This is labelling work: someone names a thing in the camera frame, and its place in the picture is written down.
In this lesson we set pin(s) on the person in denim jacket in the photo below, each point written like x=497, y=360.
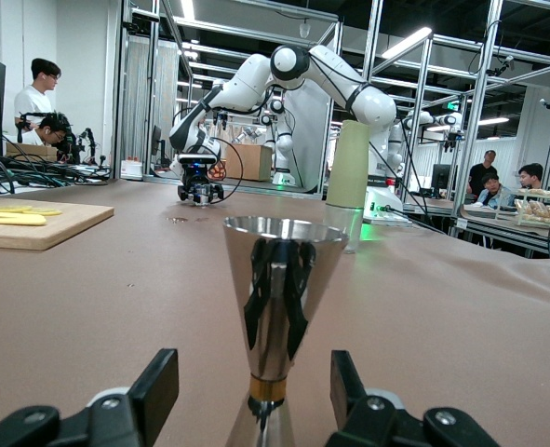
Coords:
x=495, y=193

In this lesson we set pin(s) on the person in black shirt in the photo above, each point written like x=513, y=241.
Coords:
x=484, y=174

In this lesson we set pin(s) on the seated person with glasses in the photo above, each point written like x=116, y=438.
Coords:
x=51, y=130

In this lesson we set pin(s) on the person in white shirt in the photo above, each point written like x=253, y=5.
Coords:
x=32, y=100

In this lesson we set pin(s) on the rack with bread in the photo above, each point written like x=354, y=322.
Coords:
x=540, y=207

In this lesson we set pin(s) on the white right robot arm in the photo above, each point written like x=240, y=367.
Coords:
x=339, y=74

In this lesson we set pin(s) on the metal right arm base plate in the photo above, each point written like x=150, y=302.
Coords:
x=395, y=220

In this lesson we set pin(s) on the aluminium cage frame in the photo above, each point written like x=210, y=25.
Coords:
x=481, y=93

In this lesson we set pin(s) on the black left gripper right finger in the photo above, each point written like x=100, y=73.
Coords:
x=349, y=400

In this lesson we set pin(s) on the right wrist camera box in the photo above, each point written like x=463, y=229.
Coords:
x=197, y=162

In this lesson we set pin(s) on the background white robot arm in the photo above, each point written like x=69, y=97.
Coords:
x=435, y=118
x=284, y=144

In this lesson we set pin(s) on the seated person dark hair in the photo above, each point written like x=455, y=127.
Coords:
x=531, y=174

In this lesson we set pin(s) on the small cardboard box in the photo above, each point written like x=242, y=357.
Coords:
x=30, y=151

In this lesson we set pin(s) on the green frosted bottle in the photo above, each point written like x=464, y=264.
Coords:
x=349, y=163

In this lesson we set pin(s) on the steel jigger measuring cup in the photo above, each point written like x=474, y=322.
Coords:
x=279, y=335

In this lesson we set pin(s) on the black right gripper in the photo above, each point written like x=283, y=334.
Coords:
x=199, y=177

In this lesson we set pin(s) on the small black monitor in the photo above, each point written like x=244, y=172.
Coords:
x=442, y=179

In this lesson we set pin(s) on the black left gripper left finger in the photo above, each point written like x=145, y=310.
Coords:
x=153, y=400

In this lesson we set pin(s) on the yellow plastic knife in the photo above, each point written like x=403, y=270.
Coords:
x=18, y=220

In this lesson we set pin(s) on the wooden cutting board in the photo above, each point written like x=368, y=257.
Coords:
x=70, y=228

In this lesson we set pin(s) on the large cardboard box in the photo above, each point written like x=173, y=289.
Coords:
x=249, y=163

